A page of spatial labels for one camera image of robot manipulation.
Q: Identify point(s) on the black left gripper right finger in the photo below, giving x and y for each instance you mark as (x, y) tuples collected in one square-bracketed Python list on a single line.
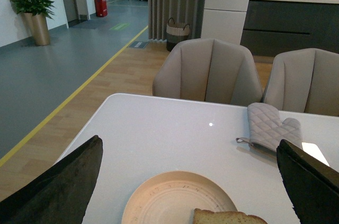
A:
[(311, 185)]

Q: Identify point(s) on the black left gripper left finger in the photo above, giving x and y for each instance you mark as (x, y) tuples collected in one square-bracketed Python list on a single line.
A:
[(62, 193)]

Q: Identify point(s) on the toasted bread slice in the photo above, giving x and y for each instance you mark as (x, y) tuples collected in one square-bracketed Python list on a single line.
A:
[(207, 216)]

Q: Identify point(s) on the grey quilted oven mitt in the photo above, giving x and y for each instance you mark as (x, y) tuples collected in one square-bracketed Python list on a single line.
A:
[(266, 129)]

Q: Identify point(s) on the beige chair on right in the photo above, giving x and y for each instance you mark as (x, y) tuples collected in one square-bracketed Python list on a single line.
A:
[(304, 81)]

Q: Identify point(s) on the beige chair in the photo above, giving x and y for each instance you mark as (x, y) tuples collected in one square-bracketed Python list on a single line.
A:
[(304, 81), (209, 70)]

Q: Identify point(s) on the beige round plate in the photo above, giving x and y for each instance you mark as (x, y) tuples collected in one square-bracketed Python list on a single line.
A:
[(171, 197)]

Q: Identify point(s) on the beige chair on left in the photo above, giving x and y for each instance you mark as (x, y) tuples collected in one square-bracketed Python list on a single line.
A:
[(209, 70)]

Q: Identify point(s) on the dark grey cabinet counter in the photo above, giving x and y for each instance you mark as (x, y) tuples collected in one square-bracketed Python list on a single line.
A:
[(272, 27)]

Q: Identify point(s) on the gold plant pot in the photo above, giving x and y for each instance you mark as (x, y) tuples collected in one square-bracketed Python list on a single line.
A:
[(37, 25)]

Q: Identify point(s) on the green potted plant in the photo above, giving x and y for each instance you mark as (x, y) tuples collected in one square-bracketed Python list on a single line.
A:
[(35, 7)]

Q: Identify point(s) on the red bin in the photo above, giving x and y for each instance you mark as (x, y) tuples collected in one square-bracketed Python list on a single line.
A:
[(101, 8)]

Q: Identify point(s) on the white pillar cabinet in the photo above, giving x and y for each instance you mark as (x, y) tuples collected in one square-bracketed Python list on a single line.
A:
[(224, 19)]

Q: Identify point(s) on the grey folding curtain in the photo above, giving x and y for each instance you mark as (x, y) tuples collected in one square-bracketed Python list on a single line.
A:
[(176, 4)]

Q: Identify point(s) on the woven basket with handles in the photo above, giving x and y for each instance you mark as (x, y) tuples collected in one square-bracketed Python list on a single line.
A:
[(176, 32)]

